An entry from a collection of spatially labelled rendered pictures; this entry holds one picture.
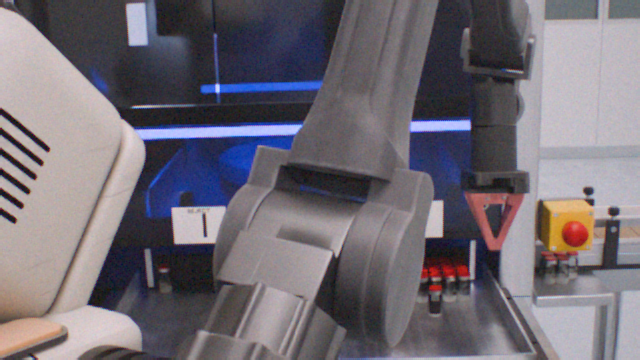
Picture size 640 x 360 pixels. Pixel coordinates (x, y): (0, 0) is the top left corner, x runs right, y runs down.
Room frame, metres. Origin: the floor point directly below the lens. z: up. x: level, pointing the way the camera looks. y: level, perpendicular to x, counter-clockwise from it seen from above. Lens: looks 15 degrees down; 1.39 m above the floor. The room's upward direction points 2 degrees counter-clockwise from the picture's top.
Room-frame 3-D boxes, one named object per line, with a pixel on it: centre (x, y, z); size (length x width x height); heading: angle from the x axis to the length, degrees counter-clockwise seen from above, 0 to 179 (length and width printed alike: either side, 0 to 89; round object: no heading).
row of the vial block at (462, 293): (1.16, -0.15, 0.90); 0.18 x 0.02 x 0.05; 89
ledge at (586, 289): (1.23, -0.42, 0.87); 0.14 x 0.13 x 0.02; 179
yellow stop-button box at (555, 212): (1.19, -0.40, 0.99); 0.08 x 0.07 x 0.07; 179
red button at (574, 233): (1.14, -0.40, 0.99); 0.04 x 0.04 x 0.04; 89
